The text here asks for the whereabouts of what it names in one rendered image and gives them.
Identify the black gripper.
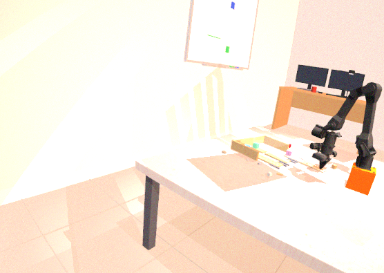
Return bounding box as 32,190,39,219
312,141,338,169

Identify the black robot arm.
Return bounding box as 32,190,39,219
311,82,383,171

